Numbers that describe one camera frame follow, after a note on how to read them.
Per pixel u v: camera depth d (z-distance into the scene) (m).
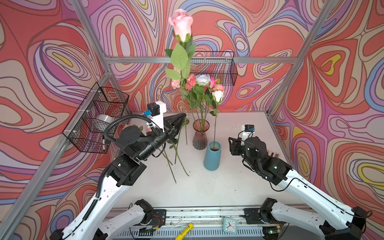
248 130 0.60
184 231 0.69
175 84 0.72
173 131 0.44
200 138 0.99
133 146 0.38
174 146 0.99
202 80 0.71
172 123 0.47
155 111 0.41
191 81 0.73
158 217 0.72
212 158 0.75
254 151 0.50
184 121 0.51
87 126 0.72
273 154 0.93
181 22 0.32
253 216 0.73
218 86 0.77
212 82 0.74
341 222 0.39
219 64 0.95
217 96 0.69
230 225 0.69
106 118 0.74
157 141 0.45
